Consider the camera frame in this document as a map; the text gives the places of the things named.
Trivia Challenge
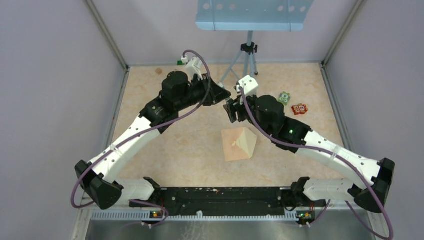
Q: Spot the white cable duct strip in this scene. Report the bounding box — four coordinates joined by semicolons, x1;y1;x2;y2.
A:
91;210;299;222

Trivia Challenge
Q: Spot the purple cable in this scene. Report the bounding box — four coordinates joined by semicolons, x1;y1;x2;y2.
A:
239;87;395;240
71;49;213;229

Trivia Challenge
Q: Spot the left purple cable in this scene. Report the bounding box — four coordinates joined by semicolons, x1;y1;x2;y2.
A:
71;49;213;229

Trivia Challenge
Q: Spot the peach envelope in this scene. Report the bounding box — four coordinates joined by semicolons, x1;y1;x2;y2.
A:
221;127;245;162

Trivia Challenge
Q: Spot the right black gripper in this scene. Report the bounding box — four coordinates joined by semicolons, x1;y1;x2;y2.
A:
223;91;272;137

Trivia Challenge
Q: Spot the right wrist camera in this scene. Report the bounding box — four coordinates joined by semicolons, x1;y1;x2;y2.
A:
235;75;259;97

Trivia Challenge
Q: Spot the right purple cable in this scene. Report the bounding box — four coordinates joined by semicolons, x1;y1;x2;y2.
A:
239;87;395;240

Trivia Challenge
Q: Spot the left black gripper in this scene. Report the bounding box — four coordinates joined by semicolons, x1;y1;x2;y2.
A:
175;72;232;111

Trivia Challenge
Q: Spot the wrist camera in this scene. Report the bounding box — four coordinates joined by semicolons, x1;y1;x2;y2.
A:
235;75;259;97
181;56;203;80

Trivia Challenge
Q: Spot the red toy block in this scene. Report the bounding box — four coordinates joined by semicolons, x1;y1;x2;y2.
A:
291;103;309;116

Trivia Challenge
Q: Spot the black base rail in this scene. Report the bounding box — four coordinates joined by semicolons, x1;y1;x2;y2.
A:
147;186;327;217

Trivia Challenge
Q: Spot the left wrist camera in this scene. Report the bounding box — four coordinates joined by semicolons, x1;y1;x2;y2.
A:
181;56;203;80

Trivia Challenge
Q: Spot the green toy block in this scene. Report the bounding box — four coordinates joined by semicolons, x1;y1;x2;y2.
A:
277;91;291;106

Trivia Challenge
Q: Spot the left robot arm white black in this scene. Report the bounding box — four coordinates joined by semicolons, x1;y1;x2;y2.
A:
74;71;231;210

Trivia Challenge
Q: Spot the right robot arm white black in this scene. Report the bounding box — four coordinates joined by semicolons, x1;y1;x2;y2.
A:
223;95;395;214

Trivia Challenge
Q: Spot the cream paper letter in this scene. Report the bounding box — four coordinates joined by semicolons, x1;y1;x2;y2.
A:
235;127;258;160

